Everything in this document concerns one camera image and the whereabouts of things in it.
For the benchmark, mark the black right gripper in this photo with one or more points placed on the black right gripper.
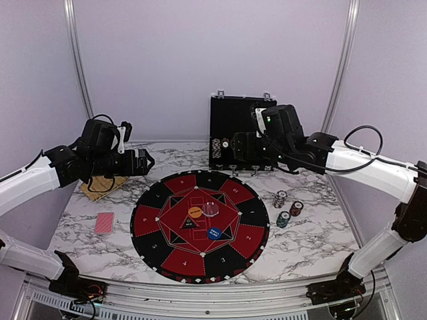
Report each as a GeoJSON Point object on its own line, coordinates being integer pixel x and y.
{"type": "Point", "coordinates": [239, 139]}

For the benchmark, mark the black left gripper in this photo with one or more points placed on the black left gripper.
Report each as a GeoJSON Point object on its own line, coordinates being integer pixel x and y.
{"type": "Point", "coordinates": [130, 169]}

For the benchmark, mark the blue cream 10 chip stack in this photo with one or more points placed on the blue cream 10 chip stack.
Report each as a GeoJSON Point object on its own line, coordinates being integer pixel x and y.
{"type": "Point", "coordinates": [279, 199]}

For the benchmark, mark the orange big blind button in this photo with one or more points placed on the orange big blind button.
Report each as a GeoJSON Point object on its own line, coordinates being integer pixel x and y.
{"type": "Point", "coordinates": [195, 212]}

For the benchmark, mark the clear acrylic dealer button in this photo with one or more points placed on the clear acrylic dealer button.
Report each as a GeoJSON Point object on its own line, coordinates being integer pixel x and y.
{"type": "Point", "coordinates": [210, 209]}

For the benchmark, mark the black triangular all-in marker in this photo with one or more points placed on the black triangular all-in marker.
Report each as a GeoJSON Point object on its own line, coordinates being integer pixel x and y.
{"type": "Point", "coordinates": [188, 223]}

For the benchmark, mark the blue green 50 chip stack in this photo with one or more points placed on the blue green 50 chip stack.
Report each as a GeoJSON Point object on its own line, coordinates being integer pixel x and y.
{"type": "Point", "coordinates": [283, 219]}

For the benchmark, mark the blue small blind button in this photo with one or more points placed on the blue small blind button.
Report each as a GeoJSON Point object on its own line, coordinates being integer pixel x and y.
{"type": "Point", "coordinates": [214, 234]}

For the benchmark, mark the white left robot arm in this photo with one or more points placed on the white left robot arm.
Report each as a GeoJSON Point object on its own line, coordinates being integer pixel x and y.
{"type": "Point", "coordinates": [58, 168]}

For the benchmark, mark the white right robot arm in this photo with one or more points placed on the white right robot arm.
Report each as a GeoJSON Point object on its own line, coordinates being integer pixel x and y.
{"type": "Point", "coordinates": [390, 195]}

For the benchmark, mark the cream blue chips in case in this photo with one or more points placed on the cream blue chips in case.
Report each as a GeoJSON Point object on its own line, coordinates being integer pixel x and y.
{"type": "Point", "coordinates": [216, 149]}

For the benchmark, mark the black chip carrying case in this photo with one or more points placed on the black chip carrying case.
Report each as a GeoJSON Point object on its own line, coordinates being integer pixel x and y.
{"type": "Point", "coordinates": [229, 115]}

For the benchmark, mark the woven bamboo tray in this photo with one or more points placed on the woven bamboo tray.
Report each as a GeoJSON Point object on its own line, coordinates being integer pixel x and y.
{"type": "Point", "coordinates": [100, 187]}

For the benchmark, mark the red playing card deck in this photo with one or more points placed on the red playing card deck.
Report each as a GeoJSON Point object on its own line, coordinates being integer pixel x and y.
{"type": "Point", "coordinates": [104, 223]}

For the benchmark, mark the black orange 100 chip stack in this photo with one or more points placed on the black orange 100 chip stack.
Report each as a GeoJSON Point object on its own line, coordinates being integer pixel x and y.
{"type": "Point", "coordinates": [296, 208]}

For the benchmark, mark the round red black poker mat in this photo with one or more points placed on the round red black poker mat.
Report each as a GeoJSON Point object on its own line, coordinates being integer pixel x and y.
{"type": "Point", "coordinates": [187, 255]}

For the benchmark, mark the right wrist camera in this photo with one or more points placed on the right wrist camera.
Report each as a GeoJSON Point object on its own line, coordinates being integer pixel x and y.
{"type": "Point", "coordinates": [257, 112]}

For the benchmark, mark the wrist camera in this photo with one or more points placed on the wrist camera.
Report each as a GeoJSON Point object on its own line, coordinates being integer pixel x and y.
{"type": "Point", "coordinates": [257, 112]}
{"type": "Point", "coordinates": [121, 136]}

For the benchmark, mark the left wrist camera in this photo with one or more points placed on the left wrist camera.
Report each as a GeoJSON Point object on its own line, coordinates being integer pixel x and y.
{"type": "Point", "coordinates": [121, 136]}

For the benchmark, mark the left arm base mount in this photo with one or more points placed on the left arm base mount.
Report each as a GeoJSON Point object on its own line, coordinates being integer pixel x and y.
{"type": "Point", "coordinates": [72, 285]}

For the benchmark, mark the right aluminium frame post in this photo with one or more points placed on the right aluminium frame post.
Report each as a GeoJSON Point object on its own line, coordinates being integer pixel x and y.
{"type": "Point", "coordinates": [344, 59]}

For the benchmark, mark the aluminium frame post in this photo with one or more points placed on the aluminium frame post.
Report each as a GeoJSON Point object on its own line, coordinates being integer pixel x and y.
{"type": "Point", "coordinates": [77, 58]}
{"type": "Point", "coordinates": [344, 59]}

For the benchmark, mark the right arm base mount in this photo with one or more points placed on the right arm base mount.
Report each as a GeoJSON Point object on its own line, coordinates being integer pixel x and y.
{"type": "Point", "coordinates": [337, 290]}

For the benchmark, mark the left aluminium frame post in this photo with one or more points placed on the left aluminium frame post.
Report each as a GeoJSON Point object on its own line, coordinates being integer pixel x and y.
{"type": "Point", "coordinates": [77, 58]}

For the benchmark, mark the aluminium front rail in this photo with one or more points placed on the aluminium front rail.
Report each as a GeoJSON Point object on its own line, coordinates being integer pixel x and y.
{"type": "Point", "coordinates": [271, 300]}

